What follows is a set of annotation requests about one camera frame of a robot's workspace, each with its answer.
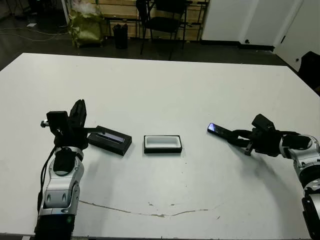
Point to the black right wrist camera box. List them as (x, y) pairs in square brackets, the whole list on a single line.
[(262, 122)]

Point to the black phone-like camera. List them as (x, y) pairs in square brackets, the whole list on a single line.
[(216, 129)]

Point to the black mesh office chair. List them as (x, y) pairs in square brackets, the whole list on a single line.
[(165, 22)]

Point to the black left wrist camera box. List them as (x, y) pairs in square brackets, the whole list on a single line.
[(57, 121)]

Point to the green sack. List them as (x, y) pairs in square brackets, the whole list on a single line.
[(85, 28)]

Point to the black folded chair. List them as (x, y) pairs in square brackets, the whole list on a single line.
[(144, 15)]

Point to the black box base white lining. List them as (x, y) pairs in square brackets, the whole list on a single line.
[(162, 150)]

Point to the white plastic bag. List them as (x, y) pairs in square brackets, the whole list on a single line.
[(85, 6)]

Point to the white door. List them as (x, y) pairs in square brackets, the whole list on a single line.
[(300, 25)]

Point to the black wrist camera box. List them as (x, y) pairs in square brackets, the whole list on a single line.
[(262, 122), (57, 121)]

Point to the black waste bin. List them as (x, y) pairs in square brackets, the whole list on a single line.
[(120, 36)]

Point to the white paper sheet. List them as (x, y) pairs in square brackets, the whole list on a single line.
[(31, 25)]

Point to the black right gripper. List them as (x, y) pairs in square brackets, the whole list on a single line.
[(265, 142)]

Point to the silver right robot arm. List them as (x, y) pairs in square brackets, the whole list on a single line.
[(306, 160)]

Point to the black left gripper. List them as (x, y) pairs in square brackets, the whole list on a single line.
[(72, 138)]

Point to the black box lid silver stripe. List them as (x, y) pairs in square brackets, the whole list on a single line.
[(117, 148)]

